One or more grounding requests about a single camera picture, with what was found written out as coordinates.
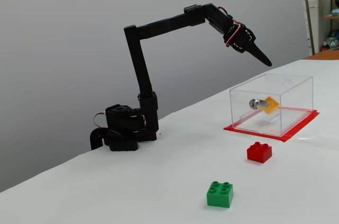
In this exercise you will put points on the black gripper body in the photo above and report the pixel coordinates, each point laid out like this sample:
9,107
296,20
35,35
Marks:
247,41

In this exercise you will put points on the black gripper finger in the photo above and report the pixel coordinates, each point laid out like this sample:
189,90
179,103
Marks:
260,55

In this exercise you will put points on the yellow lego brick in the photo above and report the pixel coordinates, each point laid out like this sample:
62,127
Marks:
271,105

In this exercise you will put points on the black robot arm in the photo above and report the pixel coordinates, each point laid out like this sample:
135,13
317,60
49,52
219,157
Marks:
137,57

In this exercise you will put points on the transparent plastic box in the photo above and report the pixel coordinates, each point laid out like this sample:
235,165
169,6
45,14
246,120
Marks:
291,94

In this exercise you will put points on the red lego brick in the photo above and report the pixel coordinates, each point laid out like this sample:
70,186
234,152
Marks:
259,153

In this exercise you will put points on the green lego brick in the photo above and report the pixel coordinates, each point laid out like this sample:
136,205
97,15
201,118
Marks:
219,195

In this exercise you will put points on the silver cylinder lock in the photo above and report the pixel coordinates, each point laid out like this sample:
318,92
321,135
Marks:
255,104

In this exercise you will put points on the red capped dark bottle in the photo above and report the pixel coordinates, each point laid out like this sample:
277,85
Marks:
324,46

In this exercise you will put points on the orange wooden table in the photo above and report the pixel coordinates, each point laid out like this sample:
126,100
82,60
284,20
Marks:
325,55

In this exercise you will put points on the white cardboard boxes stack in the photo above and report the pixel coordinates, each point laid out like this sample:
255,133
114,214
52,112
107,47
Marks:
313,17

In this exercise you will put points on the metal shelf rack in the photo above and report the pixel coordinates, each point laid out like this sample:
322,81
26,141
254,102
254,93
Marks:
307,9

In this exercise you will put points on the clear plastic bag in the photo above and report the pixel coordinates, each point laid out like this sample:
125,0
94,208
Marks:
333,41

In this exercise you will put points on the red tape square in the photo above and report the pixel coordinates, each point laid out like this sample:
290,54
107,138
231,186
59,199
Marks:
299,128

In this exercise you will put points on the teal green bundle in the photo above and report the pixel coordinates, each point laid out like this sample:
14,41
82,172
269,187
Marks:
335,12

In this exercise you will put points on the black table clamp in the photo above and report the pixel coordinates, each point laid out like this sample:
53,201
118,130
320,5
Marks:
94,139

